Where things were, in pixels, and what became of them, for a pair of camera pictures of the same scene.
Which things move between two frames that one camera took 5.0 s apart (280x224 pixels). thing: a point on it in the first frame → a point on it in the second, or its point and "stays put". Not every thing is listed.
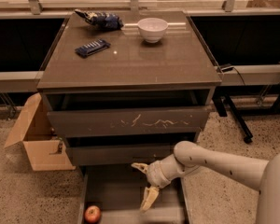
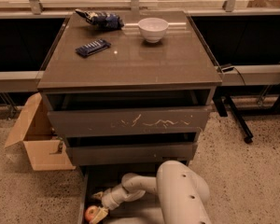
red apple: x=92 y=214 stays put
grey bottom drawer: x=118 y=192 stays put
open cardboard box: x=45 y=151 stays put
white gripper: x=154 y=173 → x=109 y=200
